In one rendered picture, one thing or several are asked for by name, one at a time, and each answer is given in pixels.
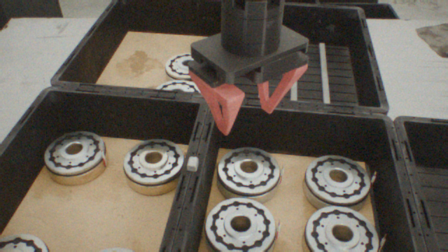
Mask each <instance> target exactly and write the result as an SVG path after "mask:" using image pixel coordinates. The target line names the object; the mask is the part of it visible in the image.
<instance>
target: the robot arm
mask: <svg viewBox="0 0 448 252"><path fill-rule="evenodd" d="M283 11H284V0H221V33H220V34H217V35H214V36H210V37H207V38H204V39H202V40H199V41H196V42H193V43H191V45H190V48H191V58H192V59H194V60H193V61H190V62H189V63H188V70H189V75H190V77H191V78H192V80H193V81H194V83H195V85H196V86H197V88H198V90H199V91H200V93H201V94H202V96H203V98H204V99H205V100H206V102H207V104H208V105H209V108H210V111H211V114H213V117H214V119H215V121H216V124H217V126H218V128H219V130H220V131H221V132H222V133H223V134H224V135H225V136H227V135H228V133H229V131H230V129H231V127H232V124H233V122H234V120H235V119H236V117H237V114H238V112H239V108H240V106H241V104H242V101H243V99H244V92H242V91H241V90H240V89H239V88H237V87H235V86H234V85H233V83H234V78H237V77H239V76H242V75H244V74H245V77H247V78H248V79H249V80H250V81H252V82H253V83H256V84H258V90H259V95H260V102H261V106H262V108H263V109H264V111H266V112H267V113H269V114H271V113H272V112H273V110H274V108H275V107H276V105H277V104H278V103H279V101H280V100H281V98H282V97H284V95H285V94H286V93H287V92H288V91H289V90H290V89H291V88H292V86H293V85H294V84H295V82H296V81H297V79H298V78H299V77H301V75H302V74H303V73H304V72H305V71H306V69H307V64H308V59H309V58H308V56H306V55H305V54H304V53H306V52H307V46H308V41H309V40H308V39H307V38H305V37H303V36H302V35H300V34H298V33H296V32H294V31H293V30H291V29H289V28H286V27H284V26H283V25H282V18H283ZM300 51H302V52H304V53H302V52H300ZM280 75H283V78H282V79H281V80H280V82H279V84H278V86H277V88H276V90H275V91H274V93H273V94H272V96H271V97H270V98H269V87H268V82H269V80H271V79H273V78H276V77H277V76H280ZM218 102H220V103H221V105H222V111H223V117H222V114H221V109H220V106H219V103H218Z"/></svg>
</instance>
